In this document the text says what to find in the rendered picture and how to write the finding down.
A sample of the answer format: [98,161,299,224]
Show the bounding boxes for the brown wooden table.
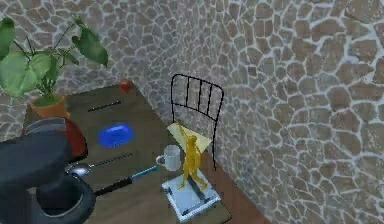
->
[22,80,233,224]

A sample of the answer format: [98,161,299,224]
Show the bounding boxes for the black pencil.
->
[87,100,122,113]

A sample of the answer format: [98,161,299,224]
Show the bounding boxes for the silver spoon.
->
[66,152,134,177]

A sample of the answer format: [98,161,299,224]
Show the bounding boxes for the blue plate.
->
[97,122,135,148]

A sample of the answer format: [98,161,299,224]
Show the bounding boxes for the blue handled tool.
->
[130,165,159,181]

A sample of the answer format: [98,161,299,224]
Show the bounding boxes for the white mug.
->
[155,144,182,172]

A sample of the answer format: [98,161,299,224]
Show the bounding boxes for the yellow human statue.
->
[175,121,208,191]

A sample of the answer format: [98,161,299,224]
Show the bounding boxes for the red apple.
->
[119,79,133,94]

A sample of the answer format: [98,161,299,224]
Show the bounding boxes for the black coffee machine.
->
[0,117,89,201]

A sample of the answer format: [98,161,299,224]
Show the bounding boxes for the green houseplant in orange pot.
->
[0,14,109,119]

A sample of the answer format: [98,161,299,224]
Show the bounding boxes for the black pan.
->
[33,173,133,224]

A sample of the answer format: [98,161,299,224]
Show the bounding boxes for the black wire chair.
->
[166,73,225,172]

